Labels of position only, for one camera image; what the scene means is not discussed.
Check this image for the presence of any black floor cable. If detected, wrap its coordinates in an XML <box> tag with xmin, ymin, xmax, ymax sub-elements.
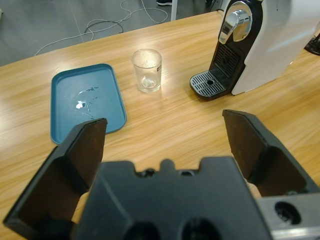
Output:
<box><xmin>84</xmin><ymin>18</ymin><xmax>125</xmax><ymax>42</ymax></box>

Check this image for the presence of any clear drinking glass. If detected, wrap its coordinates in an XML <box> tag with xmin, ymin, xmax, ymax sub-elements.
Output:
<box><xmin>130</xmin><ymin>48</ymin><xmax>163</xmax><ymax>94</ymax></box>

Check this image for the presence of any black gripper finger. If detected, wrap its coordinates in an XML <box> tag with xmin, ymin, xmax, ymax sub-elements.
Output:
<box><xmin>3</xmin><ymin>117</ymin><xmax>108</xmax><ymax>235</ymax></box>
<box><xmin>221</xmin><ymin>109</ymin><xmax>320</xmax><ymax>199</ymax></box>

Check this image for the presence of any black capsule holder with rods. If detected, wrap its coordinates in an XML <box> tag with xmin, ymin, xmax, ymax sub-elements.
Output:
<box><xmin>304</xmin><ymin>23</ymin><xmax>320</xmax><ymax>55</ymax></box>

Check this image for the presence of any white floor cable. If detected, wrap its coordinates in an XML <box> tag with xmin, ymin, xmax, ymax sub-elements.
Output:
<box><xmin>34</xmin><ymin>0</ymin><xmax>169</xmax><ymax>57</ymax></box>

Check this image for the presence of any teal plastic tray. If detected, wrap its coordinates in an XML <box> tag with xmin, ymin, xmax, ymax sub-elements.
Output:
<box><xmin>50</xmin><ymin>63</ymin><xmax>128</xmax><ymax>145</ymax></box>

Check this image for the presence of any white metal table leg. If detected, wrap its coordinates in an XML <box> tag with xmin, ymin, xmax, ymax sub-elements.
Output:
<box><xmin>171</xmin><ymin>0</ymin><xmax>180</xmax><ymax>22</ymax></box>

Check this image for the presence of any silver drip tray grate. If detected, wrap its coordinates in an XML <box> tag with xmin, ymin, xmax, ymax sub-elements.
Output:
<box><xmin>189</xmin><ymin>70</ymin><xmax>226</xmax><ymax>97</ymax></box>

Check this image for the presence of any white capsule coffee machine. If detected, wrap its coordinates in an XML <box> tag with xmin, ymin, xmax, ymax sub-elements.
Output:
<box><xmin>189</xmin><ymin>0</ymin><xmax>320</xmax><ymax>102</ymax></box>

